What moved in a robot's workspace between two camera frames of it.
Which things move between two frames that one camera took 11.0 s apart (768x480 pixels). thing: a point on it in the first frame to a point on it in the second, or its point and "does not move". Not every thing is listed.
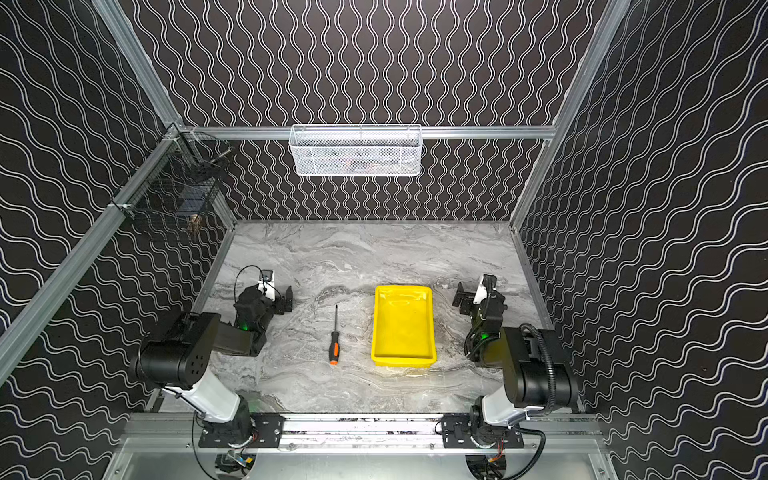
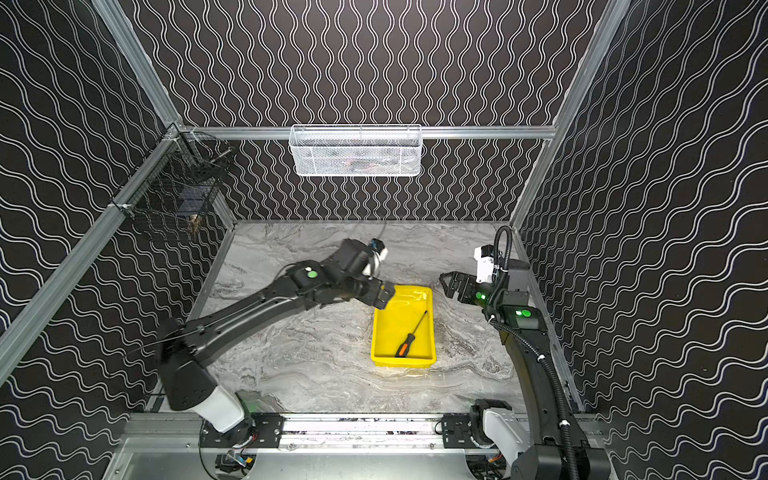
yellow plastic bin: (403, 326) does not move
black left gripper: (278, 302) to (372, 289)
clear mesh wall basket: (355, 150) does not move
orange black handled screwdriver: (334, 350) to (406, 344)
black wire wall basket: (184, 179) does not move
